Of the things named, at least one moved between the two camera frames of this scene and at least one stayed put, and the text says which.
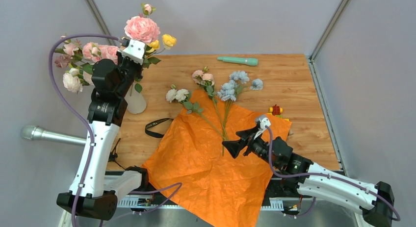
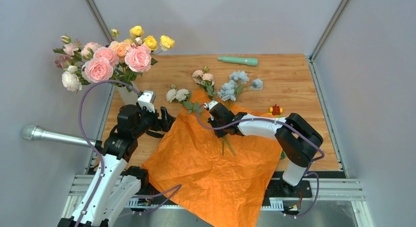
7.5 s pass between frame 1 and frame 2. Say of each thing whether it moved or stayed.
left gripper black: moved
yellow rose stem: moved
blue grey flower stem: stayed
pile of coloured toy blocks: stayed
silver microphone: stayed
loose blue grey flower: stayed
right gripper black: moved
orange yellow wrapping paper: stayed
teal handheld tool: stayed
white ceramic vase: stayed
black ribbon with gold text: stayed
